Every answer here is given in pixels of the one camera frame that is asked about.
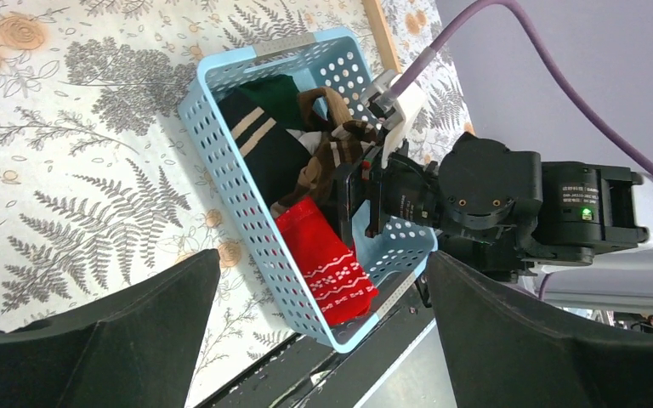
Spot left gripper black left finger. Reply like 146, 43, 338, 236
0, 249, 220, 407

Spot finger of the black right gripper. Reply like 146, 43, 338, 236
334, 151, 386, 265

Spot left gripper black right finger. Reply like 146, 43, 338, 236
425, 252, 653, 407

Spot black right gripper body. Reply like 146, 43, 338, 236
380, 133, 543, 265

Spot brown striped sock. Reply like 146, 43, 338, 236
270, 120, 378, 218

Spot tan brown sock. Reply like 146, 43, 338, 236
297, 86, 353, 132

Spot black sock with beige stripes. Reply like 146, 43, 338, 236
218, 90, 312, 206

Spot red patterned sock pair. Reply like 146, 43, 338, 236
276, 197, 378, 326

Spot dark green sock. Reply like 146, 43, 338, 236
238, 75, 307, 130

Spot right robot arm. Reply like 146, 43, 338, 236
332, 133, 653, 281

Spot light blue plastic basket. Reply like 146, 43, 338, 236
178, 27, 438, 353

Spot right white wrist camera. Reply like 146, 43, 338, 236
360, 70, 427, 169

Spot wooden drying rack frame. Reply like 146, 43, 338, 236
361, 0, 402, 73

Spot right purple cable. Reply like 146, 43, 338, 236
385, 0, 653, 204

